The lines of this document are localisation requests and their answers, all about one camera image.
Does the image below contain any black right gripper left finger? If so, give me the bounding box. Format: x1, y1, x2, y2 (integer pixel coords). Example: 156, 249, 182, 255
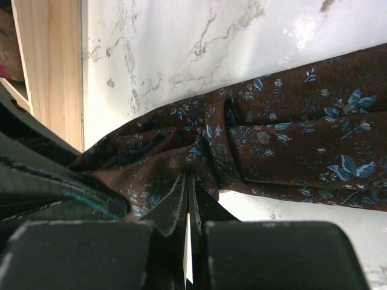
141, 173, 186, 237

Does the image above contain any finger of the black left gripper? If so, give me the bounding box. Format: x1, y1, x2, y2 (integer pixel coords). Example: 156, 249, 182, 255
1, 86, 130, 222

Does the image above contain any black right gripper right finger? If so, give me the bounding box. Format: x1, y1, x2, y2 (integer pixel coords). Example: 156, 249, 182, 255
189, 172, 241, 234

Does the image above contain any brown floral necktie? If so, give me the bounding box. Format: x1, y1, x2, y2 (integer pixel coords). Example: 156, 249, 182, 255
70, 44, 386, 217

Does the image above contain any red brown rolled tie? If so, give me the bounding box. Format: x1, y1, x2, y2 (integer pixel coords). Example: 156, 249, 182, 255
1, 1, 24, 82

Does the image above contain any wooden compartment tray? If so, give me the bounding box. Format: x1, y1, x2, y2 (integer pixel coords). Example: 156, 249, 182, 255
1, 1, 84, 151

